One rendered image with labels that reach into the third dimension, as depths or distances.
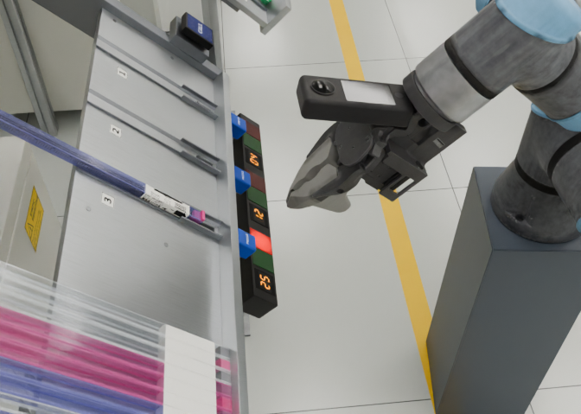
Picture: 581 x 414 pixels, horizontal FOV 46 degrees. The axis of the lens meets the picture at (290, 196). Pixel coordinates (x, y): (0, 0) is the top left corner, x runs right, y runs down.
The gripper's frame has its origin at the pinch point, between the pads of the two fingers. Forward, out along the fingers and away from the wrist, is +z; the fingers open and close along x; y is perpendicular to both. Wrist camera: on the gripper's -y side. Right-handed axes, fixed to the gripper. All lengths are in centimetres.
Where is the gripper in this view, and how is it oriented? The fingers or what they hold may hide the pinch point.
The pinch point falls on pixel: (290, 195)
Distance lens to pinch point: 79.5
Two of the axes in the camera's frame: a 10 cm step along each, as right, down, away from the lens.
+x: -1.0, -7.3, 6.8
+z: -6.7, 5.5, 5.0
